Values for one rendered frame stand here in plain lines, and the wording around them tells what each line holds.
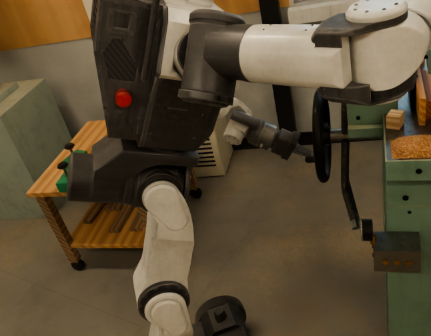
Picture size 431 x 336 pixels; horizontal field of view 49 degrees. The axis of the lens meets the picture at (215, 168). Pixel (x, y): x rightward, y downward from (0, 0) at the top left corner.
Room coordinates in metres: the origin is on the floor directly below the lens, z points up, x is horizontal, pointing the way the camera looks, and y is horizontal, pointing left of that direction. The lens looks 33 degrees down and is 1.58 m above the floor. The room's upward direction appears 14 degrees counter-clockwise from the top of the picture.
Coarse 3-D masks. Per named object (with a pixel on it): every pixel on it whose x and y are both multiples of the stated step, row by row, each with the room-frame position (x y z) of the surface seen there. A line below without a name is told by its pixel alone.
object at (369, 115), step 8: (384, 104) 1.12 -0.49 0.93; (392, 104) 1.11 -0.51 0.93; (352, 112) 1.15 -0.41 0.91; (360, 112) 1.14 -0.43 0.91; (368, 112) 1.13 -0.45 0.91; (376, 112) 1.13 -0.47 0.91; (384, 112) 1.12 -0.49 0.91; (352, 120) 1.15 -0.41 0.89; (360, 120) 1.14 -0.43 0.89; (368, 120) 1.13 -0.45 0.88; (376, 120) 1.13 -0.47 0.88
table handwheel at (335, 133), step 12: (312, 108) 1.19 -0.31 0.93; (324, 108) 1.34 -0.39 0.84; (312, 120) 1.16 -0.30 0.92; (324, 120) 1.34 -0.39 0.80; (312, 132) 1.14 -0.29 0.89; (324, 132) 1.21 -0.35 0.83; (336, 132) 1.21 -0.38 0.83; (324, 144) 1.21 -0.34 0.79; (324, 156) 1.19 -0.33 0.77; (324, 168) 1.11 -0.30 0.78; (324, 180) 1.13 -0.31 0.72
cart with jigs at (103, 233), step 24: (72, 144) 1.97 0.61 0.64; (48, 168) 2.02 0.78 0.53; (192, 168) 2.21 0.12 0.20; (48, 192) 1.80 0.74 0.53; (192, 192) 2.22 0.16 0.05; (48, 216) 1.84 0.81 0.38; (96, 216) 2.02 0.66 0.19; (120, 216) 1.95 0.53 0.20; (144, 216) 1.67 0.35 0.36; (72, 240) 1.87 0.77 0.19; (96, 240) 1.83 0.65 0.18; (120, 240) 1.78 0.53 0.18; (72, 264) 1.86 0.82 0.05
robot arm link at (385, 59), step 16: (416, 0) 0.67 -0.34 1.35; (416, 16) 0.61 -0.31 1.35; (384, 32) 0.57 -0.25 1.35; (400, 32) 0.57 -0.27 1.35; (416, 32) 0.57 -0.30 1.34; (352, 48) 0.60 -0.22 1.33; (368, 48) 0.58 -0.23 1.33; (384, 48) 0.57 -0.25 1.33; (400, 48) 0.57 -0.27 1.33; (416, 48) 0.57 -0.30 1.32; (352, 64) 0.60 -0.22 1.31; (368, 64) 0.58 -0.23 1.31; (384, 64) 0.57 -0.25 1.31; (400, 64) 0.57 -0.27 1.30; (416, 64) 0.57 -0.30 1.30; (352, 80) 0.60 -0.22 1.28; (368, 80) 0.58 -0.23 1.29; (384, 80) 0.57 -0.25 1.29; (400, 80) 0.57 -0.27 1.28; (384, 96) 0.57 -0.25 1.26
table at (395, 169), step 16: (416, 112) 1.09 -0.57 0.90; (352, 128) 1.14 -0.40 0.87; (368, 128) 1.12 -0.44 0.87; (384, 128) 1.05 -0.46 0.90; (416, 128) 1.01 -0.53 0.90; (384, 144) 0.98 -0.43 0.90; (384, 160) 0.96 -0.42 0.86; (400, 160) 0.90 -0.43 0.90; (416, 160) 0.88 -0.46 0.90; (400, 176) 0.89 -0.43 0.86; (416, 176) 0.88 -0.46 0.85
